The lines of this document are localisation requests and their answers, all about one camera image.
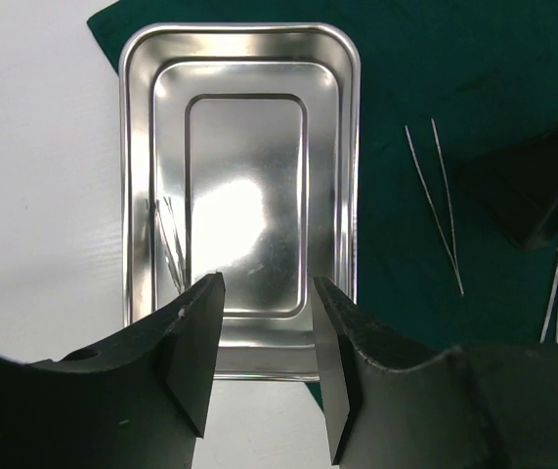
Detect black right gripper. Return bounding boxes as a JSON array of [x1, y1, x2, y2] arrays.
[[453, 123, 558, 250]]

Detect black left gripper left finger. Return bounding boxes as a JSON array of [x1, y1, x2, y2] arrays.
[[0, 273, 225, 468]]

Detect stainless steel instrument tray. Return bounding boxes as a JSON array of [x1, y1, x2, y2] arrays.
[[118, 22, 361, 382]]

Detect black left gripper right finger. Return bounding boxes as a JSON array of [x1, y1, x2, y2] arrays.
[[311, 277, 558, 468]]

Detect dark green surgical drape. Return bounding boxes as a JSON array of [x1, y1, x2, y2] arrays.
[[86, 0, 558, 469]]

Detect thin steel tweezers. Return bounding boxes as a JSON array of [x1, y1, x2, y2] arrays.
[[404, 117, 465, 297]]

